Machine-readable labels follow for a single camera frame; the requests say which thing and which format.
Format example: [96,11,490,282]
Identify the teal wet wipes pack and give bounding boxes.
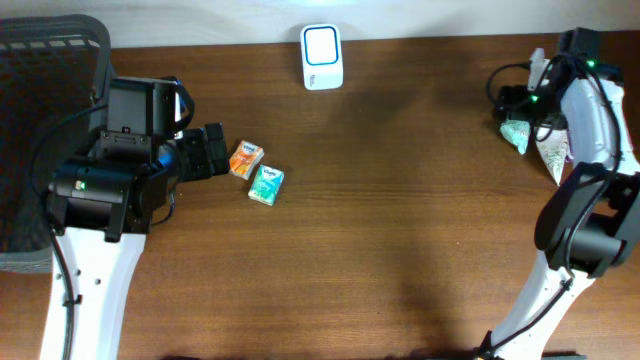
[500,119,531,155]

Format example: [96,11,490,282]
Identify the small orange tissue pack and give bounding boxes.
[229,140,264,180]

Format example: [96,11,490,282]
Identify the white floral cream tube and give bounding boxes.
[535,127,570,185]

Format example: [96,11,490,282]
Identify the small teal tissue pack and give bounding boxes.
[248,165,285,206]

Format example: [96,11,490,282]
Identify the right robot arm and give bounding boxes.
[474,27,639,359]

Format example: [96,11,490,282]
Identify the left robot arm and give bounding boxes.
[39,77,230,359]

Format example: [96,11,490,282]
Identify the white barcode scanner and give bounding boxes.
[300,24,344,91]

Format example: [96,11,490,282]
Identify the dark grey plastic basket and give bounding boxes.
[1,14,113,273]

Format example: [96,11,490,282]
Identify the right black camera cable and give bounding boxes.
[485,61,532,109]

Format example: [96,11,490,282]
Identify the black camera cable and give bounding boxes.
[485,61,532,109]
[29,102,109,360]

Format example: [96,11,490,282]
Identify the left black camera cable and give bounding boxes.
[29,102,109,360]

